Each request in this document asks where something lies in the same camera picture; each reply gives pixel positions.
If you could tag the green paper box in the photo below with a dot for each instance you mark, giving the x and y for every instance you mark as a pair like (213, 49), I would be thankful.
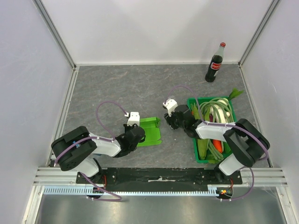
(152, 132)

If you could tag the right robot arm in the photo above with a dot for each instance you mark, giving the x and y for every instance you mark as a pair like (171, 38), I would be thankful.
(247, 144)

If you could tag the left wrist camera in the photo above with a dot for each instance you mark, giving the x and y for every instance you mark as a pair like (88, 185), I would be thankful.
(133, 118)

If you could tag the grey cable duct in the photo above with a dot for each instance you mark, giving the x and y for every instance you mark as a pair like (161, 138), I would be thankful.
(91, 191)

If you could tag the green long beans bundle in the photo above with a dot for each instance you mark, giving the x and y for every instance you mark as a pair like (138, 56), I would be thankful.
(222, 112)

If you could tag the cola glass bottle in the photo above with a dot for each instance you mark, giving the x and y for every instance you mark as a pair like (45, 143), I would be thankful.
(215, 63)

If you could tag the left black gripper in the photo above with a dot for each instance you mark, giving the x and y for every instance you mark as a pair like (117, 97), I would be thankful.
(127, 127)

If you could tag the purple onion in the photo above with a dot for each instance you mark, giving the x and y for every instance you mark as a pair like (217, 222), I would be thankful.
(211, 118)

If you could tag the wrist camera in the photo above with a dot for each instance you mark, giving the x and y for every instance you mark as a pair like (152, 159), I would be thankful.
(170, 105)
(133, 118)

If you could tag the green plastic tray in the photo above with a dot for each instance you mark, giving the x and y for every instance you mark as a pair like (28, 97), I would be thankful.
(198, 156)

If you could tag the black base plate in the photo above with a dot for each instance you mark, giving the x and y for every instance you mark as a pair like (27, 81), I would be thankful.
(163, 179)

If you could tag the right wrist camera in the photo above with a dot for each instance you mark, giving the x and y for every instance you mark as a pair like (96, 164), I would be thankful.
(170, 105)

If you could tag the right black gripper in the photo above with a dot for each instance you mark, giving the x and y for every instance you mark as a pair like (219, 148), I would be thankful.
(170, 120)

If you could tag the orange carrot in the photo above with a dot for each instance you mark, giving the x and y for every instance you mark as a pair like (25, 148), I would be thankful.
(218, 145)

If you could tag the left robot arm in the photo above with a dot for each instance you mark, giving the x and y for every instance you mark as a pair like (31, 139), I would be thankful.
(75, 150)

